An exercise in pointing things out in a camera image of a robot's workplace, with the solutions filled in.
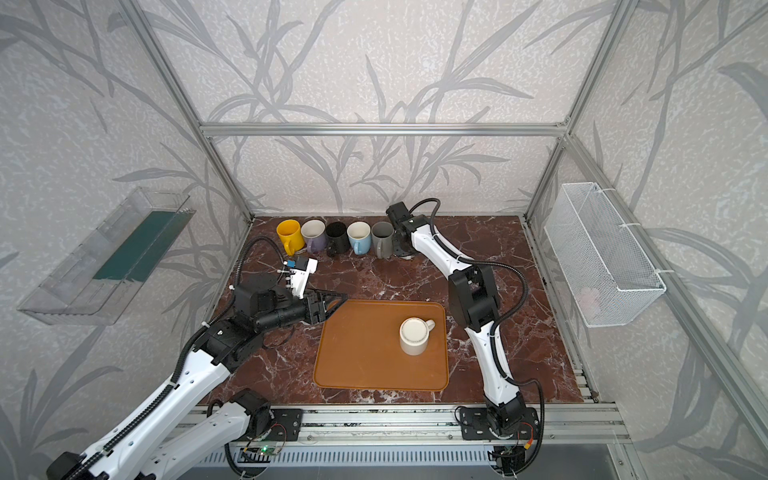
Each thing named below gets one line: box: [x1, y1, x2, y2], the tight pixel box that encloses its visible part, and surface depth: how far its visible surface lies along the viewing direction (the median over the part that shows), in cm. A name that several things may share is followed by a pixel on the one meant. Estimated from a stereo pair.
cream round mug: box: [399, 317, 436, 356], surface depth 84 cm
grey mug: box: [371, 221, 395, 259], surface depth 104 cm
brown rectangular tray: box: [313, 300, 449, 391], surface depth 86 cm
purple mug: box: [301, 219, 327, 254], surface depth 107 cm
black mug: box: [325, 221, 351, 257], surface depth 107 cm
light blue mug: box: [346, 221, 371, 255], surface depth 107 cm
